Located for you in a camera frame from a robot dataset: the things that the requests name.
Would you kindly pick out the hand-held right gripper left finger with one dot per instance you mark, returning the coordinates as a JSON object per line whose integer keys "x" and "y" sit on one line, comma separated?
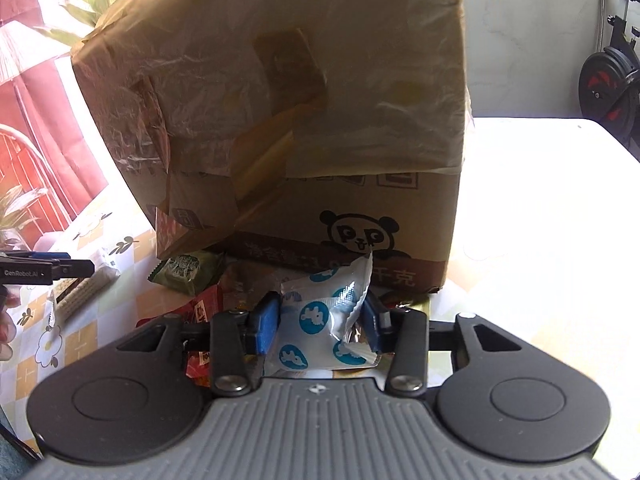
{"x": 262, "y": 322}

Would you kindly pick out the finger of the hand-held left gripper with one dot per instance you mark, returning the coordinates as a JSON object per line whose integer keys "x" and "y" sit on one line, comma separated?
{"x": 75, "y": 269}

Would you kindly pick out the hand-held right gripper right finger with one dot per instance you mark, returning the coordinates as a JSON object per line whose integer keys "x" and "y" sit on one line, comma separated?
{"x": 375, "y": 325}

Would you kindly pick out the white striped snack packet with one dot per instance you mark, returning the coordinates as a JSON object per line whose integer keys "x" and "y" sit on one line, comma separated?
{"x": 82, "y": 290}

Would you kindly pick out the white packet with blue print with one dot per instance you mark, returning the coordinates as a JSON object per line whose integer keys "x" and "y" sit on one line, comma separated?
{"x": 315, "y": 315}

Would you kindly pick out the cardboard box with plastic liner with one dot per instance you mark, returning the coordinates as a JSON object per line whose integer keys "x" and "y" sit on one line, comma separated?
{"x": 300, "y": 85}

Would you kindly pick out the person's left hand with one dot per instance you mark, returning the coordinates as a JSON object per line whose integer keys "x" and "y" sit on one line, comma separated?
{"x": 5, "y": 330}

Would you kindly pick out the red snack packet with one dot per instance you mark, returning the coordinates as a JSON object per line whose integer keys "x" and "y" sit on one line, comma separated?
{"x": 205, "y": 307}

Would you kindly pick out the small dark green packet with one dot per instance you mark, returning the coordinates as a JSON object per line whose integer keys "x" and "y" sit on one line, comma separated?
{"x": 182, "y": 270}

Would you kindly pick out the black exercise bike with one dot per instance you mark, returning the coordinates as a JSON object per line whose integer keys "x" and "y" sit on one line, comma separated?
{"x": 607, "y": 85}

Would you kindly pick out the printed wall cloth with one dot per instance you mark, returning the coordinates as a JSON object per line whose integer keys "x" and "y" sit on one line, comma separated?
{"x": 30, "y": 110}

